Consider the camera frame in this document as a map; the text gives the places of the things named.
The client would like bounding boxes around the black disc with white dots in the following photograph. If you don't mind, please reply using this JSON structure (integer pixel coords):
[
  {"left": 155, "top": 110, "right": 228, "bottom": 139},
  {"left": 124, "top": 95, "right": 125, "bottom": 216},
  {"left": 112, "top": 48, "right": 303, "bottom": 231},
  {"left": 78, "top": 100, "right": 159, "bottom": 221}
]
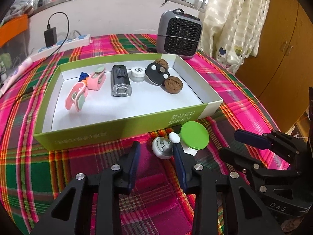
[{"left": 145, "top": 62, "right": 171, "bottom": 86}]

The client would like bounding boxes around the white pink handheld device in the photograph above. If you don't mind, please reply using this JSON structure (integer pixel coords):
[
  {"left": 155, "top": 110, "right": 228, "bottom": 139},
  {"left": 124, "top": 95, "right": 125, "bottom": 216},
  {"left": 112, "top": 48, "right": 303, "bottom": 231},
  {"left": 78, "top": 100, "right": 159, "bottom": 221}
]
[{"left": 0, "top": 56, "right": 33, "bottom": 93}]

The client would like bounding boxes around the wooden wardrobe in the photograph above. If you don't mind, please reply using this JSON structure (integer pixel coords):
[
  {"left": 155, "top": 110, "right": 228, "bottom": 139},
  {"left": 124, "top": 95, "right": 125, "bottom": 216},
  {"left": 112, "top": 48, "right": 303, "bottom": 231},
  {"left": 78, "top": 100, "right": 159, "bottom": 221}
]
[{"left": 236, "top": 0, "right": 313, "bottom": 137}]

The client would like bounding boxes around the pink green plaid tablecloth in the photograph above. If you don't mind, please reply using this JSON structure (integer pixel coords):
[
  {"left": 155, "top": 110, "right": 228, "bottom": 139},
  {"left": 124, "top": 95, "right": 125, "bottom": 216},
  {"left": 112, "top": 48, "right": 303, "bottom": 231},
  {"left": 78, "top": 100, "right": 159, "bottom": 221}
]
[{"left": 0, "top": 33, "right": 313, "bottom": 235}]

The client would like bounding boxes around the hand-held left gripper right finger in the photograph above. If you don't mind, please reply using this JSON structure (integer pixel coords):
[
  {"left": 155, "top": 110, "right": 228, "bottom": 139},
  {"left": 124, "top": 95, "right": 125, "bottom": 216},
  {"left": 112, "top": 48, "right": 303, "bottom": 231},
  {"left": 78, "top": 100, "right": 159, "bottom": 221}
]
[{"left": 173, "top": 144, "right": 277, "bottom": 235}]

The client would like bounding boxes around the black charger cable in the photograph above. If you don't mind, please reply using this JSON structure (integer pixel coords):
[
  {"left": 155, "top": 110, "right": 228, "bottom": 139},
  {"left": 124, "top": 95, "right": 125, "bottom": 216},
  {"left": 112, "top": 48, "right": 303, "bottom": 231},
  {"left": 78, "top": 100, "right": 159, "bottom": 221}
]
[{"left": 15, "top": 12, "right": 70, "bottom": 103}]

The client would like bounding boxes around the small white lidded jar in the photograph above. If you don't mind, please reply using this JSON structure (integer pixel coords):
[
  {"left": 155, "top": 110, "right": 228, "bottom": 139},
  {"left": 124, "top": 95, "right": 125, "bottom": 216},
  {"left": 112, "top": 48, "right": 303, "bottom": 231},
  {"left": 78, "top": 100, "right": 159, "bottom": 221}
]
[{"left": 129, "top": 67, "right": 145, "bottom": 82}]

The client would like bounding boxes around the grey space heater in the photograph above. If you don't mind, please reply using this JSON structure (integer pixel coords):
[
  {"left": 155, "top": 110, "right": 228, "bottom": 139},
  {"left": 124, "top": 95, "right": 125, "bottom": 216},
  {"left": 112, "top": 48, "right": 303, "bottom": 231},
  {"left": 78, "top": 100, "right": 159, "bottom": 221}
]
[{"left": 156, "top": 9, "right": 203, "bottom": 60}]

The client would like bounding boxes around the grey white round knob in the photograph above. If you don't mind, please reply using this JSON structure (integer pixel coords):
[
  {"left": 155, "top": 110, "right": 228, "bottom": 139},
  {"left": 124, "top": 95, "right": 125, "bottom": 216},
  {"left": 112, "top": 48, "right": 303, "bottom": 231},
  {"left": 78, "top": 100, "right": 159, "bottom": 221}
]
[{"left": 152, "top": 133, "right": 181, "bottom": 160}]

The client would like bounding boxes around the clear storage bin orange lid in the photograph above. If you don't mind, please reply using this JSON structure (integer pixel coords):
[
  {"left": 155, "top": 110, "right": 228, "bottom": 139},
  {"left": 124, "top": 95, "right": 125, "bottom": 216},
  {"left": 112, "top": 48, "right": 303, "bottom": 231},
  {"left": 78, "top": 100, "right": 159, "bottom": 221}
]
[{"left": 0, "top": 13, "right": 31, "bottom": 71}]

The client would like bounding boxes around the green and white cardboard box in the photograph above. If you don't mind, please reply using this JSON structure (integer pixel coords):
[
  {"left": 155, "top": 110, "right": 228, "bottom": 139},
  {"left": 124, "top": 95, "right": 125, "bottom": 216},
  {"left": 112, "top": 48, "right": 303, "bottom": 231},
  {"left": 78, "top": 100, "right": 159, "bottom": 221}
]
[{"left": 33, "top": 53, "right": 223, "bottom": 151}]

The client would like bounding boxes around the green mushroom-shaped toy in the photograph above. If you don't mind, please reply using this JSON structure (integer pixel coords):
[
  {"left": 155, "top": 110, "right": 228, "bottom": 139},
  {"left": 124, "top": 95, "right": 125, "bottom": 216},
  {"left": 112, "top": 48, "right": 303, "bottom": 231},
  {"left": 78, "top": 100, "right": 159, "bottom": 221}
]
[{"left": 180, "top": 122, "right": 209, "bottom": 156}]

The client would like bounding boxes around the white power strip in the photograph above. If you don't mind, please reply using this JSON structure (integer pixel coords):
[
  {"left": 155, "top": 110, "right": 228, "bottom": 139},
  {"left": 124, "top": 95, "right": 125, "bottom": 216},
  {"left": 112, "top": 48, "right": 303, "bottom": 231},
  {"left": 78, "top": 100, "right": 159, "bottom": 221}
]
[{"left": 29, "top": 35, "right": 91, "bottom": 61}]

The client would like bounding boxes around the cream heart print curtain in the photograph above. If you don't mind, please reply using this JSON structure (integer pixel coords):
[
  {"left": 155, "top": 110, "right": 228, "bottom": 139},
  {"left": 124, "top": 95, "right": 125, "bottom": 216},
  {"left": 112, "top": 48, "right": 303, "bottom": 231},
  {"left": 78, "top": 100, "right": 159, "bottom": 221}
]
[{"left": 202, "top": 0, "right": 273, "bottom": 75}]

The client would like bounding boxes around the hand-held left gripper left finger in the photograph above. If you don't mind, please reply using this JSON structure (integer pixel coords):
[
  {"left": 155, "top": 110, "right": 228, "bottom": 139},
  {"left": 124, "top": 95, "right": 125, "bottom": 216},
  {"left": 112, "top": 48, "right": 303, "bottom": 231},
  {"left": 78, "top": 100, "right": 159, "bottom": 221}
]
[{"left": 29, "top": 141, "right": 142, "bottom": 235}]

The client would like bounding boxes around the black charger adapter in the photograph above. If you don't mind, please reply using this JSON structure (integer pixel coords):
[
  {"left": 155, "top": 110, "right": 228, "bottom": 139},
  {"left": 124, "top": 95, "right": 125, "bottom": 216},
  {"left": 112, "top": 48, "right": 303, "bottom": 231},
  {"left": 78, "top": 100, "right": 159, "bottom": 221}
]
[{"left": 43, "top": 28, "right": 58, "bottom": 47}]

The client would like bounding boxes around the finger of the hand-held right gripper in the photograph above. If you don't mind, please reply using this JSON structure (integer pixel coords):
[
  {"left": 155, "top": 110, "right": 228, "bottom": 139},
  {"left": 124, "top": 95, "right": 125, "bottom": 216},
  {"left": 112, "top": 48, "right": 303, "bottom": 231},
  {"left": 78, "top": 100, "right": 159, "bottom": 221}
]
[
  {"left": 219, "top": 147, "right": 301, "bottom": 194},
  {"left": 233, "top": 130, "right": 308, "bottom": 164}
]

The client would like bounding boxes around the pink clip with mint pads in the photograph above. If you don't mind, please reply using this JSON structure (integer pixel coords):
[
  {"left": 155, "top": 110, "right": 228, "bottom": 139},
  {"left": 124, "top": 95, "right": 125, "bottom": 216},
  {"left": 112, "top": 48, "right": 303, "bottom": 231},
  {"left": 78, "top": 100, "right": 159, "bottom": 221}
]
[
  {"left": 65, "top": 83, "right": 88, "bottom": 112},
  {"left": 87, "top": 66, "right": 107, "bottom": 90}
]

